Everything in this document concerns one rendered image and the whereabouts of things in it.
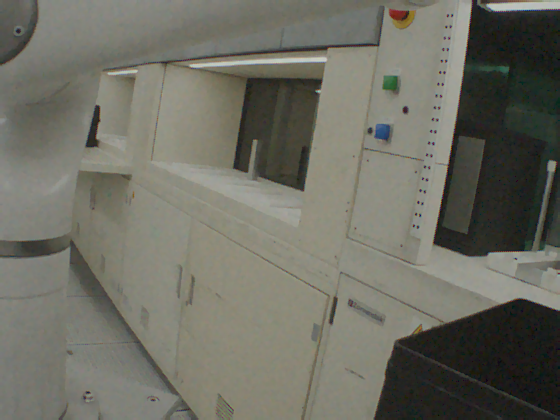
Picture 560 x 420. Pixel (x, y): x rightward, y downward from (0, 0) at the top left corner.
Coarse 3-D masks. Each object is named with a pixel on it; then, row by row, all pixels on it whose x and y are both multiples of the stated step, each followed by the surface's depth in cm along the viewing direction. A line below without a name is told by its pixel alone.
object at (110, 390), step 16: (80, 368) 57; (96, 384) 54; (112, 384) 55; (128, 384) 56; (112, 400) 52; (128, 400) 52; (144, 400) 53; (160, 400) 54; (176, 400) 55; (112, 416) 49; (128, 416) 49; (144, 416) 50; (160, 416) 51
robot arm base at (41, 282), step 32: (64, 256) 42; (0, 288) 37; (32, 288) 39; (64, 288) 43; (0, 320) 37; (32, 320) 39; (64, 320) 44; (0, 352) 38; (32, 352) 40; (64, 352) 44; (0, 384) 38; (32, 384) 40; (64, 384) 45; (0, 416) 39; (32, 416) 41; (64, 416) 45; (96, 416) 46
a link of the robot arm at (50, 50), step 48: (0, 0) 29; (48, 0) 30; (96, 0) 32; (144, 0) 35; (192, 0) 37; (240, 0) 38; (288, 0) 40; (336, 0) 41; (384, 0) 41; (432, 0) 46; (0, 48) 29; (48, 48) 31; (96, 48) 34; (144, 48) 37; (0, 96) 32; (48, 96) 38
